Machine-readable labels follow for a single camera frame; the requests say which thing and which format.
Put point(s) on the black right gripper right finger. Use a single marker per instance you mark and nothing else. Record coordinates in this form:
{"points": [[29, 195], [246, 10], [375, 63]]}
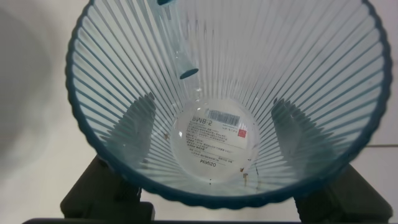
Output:
{"points": [[348, 202]]}

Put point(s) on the transparent blue ribbed cup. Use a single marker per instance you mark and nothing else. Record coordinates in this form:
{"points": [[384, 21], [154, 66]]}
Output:
{"points": [[217, 140]]}

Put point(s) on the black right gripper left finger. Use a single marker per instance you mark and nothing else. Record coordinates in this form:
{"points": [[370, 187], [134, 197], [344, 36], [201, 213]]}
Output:
{"points": [[102, 199]]}

